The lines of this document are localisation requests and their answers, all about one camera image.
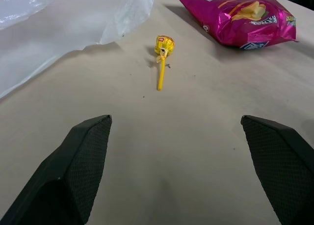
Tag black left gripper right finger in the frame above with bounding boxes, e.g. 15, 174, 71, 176
240, 115, 314, 225

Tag yellow wrapped lollipop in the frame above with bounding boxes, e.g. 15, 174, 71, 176
154, 35, 175, 92

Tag white translucent plastic bag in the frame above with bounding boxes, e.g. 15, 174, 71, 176
0, 0, 156, 100

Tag magenta potato chip bag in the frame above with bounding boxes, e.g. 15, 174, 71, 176
175, 0, 299, 50

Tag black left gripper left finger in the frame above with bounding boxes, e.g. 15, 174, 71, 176
0, 114, 113, 225

